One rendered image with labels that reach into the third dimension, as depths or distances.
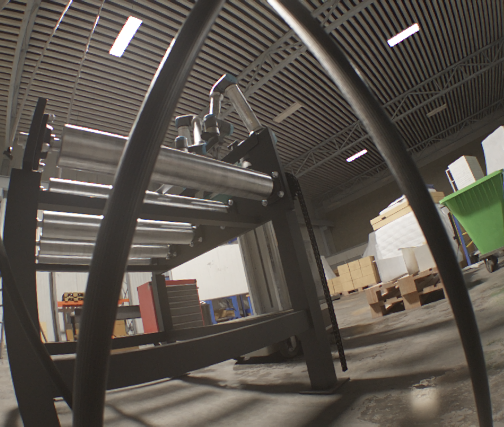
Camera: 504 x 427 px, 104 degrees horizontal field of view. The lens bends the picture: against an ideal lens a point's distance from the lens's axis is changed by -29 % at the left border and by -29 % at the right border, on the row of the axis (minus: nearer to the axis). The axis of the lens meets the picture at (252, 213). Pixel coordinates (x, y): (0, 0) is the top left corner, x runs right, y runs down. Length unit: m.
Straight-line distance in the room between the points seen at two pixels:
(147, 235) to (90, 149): 0.74
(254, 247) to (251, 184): 1.31
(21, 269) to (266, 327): 0.69
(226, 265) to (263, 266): 4.20
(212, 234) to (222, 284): 4.85
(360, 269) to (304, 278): 8.41
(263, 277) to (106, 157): 1.73
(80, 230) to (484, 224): 3.15
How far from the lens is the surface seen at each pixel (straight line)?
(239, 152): 1.39
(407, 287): 2.52
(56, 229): 1.27
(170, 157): 0.83
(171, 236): 1.45
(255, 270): 2.29
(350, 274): 9.60
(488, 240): 3.05
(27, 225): 0.64
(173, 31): 9.44
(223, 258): 6.43
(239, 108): 2.22
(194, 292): 3.90
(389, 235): 4.46
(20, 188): 0.67
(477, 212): 3.01
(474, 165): 4.52
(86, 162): 0.76
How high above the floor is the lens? 0.39
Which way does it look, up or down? 19 degrees up
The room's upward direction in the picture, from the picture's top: 13 degrees counter-clockwise
